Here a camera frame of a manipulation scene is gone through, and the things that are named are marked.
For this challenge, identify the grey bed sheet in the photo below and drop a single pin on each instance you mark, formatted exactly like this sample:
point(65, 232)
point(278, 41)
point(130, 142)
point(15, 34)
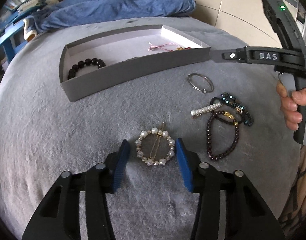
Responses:
point(42, 133)

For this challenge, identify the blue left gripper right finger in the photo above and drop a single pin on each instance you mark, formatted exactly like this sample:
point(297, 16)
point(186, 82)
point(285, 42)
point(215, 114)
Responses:
point(183, 158)

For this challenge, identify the round pearl hair clip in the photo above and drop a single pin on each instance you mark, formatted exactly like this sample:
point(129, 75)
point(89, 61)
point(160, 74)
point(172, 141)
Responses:
point(155, 146)

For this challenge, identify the grey cardboard box lid tray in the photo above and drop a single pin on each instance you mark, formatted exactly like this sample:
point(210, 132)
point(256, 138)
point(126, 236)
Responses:
point(97, 62)

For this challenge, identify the pearl bar hair clip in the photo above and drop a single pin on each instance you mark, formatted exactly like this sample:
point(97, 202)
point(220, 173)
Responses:
point(197, 112)

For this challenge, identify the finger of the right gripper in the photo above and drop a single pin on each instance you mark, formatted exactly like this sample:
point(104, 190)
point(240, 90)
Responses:
point(230, 55)

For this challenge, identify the white wardrobe with grey stripes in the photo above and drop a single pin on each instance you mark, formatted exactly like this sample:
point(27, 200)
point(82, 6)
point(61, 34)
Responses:
point(246, 20)

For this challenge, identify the person's right hand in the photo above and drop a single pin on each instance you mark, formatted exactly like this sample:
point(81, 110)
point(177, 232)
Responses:
point(289, 105)

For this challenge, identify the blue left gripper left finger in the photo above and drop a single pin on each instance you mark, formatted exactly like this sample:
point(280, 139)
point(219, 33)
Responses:
point(120, 164)

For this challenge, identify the blue blanket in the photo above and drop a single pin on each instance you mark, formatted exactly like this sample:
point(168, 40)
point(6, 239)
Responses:
point(70, 13)

